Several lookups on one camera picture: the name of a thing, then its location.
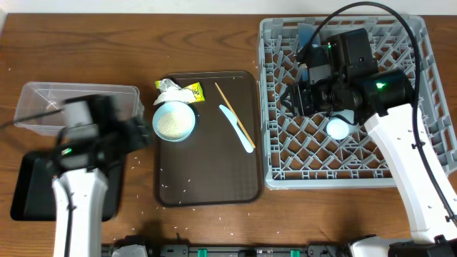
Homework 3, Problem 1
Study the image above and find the light blue rice bowl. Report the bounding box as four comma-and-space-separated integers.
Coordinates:
152, 101, 196, 142

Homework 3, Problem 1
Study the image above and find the light blue plastic cup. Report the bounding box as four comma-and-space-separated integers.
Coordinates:
326, 110, 358, 140

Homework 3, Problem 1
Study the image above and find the yellow foil wrapper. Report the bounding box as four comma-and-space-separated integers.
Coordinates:
154, 79, 205, 105

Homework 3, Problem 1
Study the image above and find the dark blue plate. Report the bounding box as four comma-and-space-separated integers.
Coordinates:
297, 23, 315, 48

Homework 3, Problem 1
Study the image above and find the wooden chopstick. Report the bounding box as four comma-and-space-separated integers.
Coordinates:
215, 82, 256, 149

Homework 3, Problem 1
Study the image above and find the light blue plastic knife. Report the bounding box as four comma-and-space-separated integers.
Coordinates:
219, 105, 253, 153

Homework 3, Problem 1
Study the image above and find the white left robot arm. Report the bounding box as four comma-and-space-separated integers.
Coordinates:
46, 94, 152, 256

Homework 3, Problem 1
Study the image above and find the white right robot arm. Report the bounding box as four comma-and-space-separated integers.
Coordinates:
285, 29, 456, 256

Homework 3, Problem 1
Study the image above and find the grey dishwasher rack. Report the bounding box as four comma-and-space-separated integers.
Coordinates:
256, 14, 457, 191

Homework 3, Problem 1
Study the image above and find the black waste tray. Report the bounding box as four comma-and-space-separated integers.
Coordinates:
10, 151, 126, 221

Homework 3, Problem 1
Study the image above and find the dark brown serving tray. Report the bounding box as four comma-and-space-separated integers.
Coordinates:
154, 71, 263, 207

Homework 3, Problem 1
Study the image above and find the clear plastic bin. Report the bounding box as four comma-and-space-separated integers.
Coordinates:
14, 82, 144, 136

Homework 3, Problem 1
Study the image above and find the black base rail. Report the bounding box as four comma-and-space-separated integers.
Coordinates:
101, 244, 343, 257

